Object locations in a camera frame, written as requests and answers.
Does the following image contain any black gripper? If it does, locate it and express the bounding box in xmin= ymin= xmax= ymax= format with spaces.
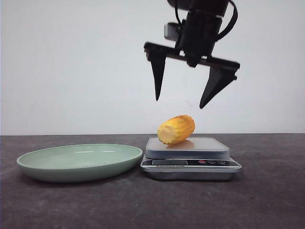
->
xmin=144 ymin=10 xmax=240 ymax=109

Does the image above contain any yellow corn cob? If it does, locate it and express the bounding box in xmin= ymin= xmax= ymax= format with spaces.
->
xmin=157 ymin=115 xmax=195 ymax=145

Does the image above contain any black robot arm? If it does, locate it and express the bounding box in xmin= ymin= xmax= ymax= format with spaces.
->
xmin=144 ymin=0 xmax=240 ymax=108

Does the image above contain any silver digital kitchen scale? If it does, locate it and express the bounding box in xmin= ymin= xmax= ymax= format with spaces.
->
xmin=141 ymin=137 xmax=242 ymax=180

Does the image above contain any pale green shallow plate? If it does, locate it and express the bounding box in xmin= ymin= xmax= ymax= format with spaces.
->
xmin=16 ymin=144 xmax=142 ymax=183

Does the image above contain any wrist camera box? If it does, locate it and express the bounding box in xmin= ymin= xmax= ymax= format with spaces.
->
xmin=164 ymin=22 xmax=179 ymax=42

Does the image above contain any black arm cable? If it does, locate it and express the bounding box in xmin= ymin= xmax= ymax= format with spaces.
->
xmin=215 ymin=0 xmax=238 ymax=40

